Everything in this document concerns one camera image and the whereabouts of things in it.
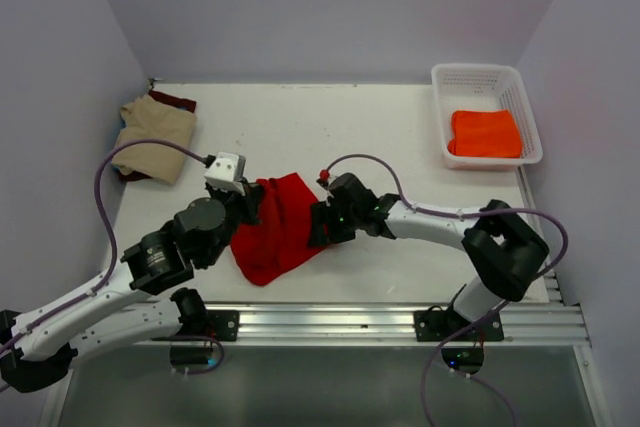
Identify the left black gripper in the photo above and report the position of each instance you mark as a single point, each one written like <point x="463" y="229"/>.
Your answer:
<point x="250" y="202"/>

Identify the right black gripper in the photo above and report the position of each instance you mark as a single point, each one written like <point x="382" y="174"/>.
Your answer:
<point x="322" y="212"/>

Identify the red t shirt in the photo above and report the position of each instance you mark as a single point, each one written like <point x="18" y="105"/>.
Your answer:
<point x="278" y="244"/>

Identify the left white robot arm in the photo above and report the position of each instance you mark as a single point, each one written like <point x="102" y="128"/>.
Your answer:
<point x="142" y="297"/>

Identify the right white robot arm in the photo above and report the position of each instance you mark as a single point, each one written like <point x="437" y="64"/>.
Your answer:
<point x="504" y="250"/>

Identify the folded maroon t shirt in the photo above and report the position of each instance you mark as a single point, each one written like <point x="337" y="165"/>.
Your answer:
<point x="175" y="99"/>

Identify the folded beige t shirt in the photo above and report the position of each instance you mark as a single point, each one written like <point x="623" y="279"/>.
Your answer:
<point x="152" y="132"/>

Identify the folded orange t shirt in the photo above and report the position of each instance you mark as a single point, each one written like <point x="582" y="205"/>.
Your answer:
<point x="484" y="135"/>

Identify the white plastic basket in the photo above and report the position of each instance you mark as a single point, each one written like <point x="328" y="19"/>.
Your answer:
<point x="483" y="88"/>

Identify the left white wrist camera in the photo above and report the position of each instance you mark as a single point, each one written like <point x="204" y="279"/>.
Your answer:
<point x="225" y="172"/>

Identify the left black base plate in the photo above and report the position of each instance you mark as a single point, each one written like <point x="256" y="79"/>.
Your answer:
<point x="220" y="325"/>

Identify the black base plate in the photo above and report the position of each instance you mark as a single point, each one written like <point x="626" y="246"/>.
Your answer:
<point x="435" y="324"/>
<point x="220" y="325"/>

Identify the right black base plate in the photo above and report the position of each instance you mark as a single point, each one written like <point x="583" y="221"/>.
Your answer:
<point x="435" y="324"/>

